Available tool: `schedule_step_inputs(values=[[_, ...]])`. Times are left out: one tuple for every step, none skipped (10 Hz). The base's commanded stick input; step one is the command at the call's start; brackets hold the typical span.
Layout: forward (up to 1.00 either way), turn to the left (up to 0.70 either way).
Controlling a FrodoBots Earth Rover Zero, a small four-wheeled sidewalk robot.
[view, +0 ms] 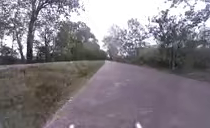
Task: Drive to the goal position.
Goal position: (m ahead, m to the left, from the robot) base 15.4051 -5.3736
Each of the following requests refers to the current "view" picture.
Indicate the grey asphalt path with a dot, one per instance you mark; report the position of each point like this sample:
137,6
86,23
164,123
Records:
133,96

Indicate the grass verge with leaves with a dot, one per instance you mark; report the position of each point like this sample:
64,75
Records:
33,90

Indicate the row of trees and bushes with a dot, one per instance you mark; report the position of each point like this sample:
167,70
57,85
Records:
173,43

